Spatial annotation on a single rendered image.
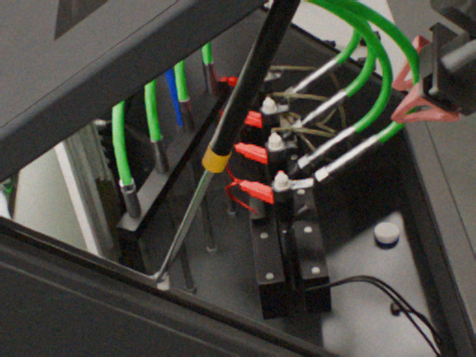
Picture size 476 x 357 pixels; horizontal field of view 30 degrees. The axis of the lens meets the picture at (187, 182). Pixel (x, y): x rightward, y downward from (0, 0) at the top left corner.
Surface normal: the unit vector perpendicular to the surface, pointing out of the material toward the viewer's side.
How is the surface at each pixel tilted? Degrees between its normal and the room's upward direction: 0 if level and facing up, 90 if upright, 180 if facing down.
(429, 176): 0
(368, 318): 0
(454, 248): 0
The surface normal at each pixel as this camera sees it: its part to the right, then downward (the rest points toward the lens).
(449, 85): 0.55, -0.37
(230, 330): 0.56, -0.62
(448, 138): -0.15, -0.72
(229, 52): 0.04, 0.68
